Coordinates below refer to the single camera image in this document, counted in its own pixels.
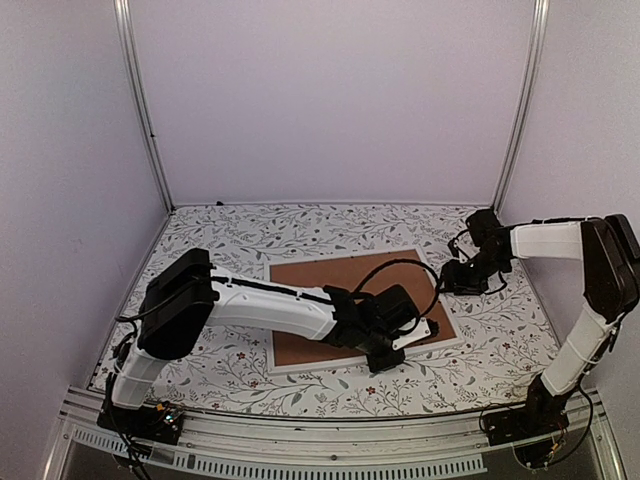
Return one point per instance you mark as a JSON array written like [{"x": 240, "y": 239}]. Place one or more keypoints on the floral patterned table mat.
[{"x": 506, "y": 337}]

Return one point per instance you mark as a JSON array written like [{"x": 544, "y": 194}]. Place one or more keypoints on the right aluminium corner post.
[{"x": 526, "y": 94}]

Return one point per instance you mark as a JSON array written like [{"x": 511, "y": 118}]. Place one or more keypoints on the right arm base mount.
[{"x": 541, "y": 414}]

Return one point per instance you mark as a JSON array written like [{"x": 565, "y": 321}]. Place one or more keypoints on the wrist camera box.
[
  {"x": 481, "y": 225},
  {"x": 397, "y": 317}
]

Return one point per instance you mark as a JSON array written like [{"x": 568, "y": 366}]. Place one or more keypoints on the front aluminium rail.
[{"x": 233, "y": 446}]

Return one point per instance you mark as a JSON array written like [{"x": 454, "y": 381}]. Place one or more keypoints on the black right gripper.
[{"x": 453, "y": 280}]

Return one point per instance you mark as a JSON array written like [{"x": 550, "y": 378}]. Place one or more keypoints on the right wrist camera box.
[{"x": 481, "y": 225}]

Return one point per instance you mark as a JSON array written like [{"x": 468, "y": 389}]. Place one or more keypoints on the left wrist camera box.
[{"x": 397, "y": 317}]

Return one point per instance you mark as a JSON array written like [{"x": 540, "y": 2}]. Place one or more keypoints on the aluminium corner post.
[
  {"x": 124, "y": 25},
  {"x": 526, "y": 94}
]

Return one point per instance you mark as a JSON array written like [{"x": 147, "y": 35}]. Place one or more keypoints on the left aluminium corner post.
[{"x": 124, "y": 25}]

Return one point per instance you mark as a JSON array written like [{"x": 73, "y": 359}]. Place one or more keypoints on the white picture frame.
[{"x": 272, "y": 360}]

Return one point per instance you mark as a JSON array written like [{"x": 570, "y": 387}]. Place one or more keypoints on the brown frame backing board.
[{"x": 310, "y": 275}]

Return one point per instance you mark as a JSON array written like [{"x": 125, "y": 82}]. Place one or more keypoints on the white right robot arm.
[{"x": 605, "y": 252}]

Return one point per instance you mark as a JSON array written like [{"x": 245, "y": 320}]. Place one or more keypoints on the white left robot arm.
[{"x": 192, "y": 294}]

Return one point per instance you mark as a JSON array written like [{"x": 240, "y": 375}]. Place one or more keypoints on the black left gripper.
[{"x": 377, "y": 366}]

